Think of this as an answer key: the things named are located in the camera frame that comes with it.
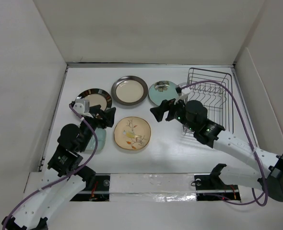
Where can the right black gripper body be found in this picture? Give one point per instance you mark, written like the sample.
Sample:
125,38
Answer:
177,111

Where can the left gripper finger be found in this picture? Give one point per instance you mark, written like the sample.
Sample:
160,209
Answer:
108,116
95,109

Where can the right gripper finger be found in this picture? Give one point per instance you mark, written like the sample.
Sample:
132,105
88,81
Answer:
166,105
158,113

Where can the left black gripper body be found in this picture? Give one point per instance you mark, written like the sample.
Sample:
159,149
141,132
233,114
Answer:
95,121

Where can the pale green square plate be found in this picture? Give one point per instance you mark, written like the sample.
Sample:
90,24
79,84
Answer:
101,136

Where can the striped rim cream plate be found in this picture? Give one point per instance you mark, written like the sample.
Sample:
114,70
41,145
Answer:
97,96

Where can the teal flower plate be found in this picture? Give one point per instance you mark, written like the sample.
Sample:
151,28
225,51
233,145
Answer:
162,90

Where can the cream bird branch plate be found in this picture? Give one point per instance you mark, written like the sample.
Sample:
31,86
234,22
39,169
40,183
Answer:
132,133

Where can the brown rim cream plate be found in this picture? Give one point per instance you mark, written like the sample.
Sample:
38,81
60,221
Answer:
129,90

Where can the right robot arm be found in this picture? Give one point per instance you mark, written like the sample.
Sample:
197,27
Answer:
266,168

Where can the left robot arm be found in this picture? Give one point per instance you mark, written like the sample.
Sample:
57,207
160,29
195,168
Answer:
65,176

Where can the white foil tape strip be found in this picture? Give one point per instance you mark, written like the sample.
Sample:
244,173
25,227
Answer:
152,187

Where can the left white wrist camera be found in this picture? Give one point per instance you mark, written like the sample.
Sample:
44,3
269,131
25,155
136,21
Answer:
81,106

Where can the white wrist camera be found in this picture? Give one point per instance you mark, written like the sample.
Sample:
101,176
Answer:
81,106
183,92

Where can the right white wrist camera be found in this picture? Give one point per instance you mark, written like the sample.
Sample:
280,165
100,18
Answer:
183,92

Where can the dark wire dish rack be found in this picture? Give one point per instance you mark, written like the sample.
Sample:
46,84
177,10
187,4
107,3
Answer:
212,91

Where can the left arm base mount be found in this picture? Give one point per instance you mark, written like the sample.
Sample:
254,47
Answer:
98,192

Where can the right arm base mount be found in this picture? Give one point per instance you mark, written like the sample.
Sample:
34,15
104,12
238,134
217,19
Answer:
209,186

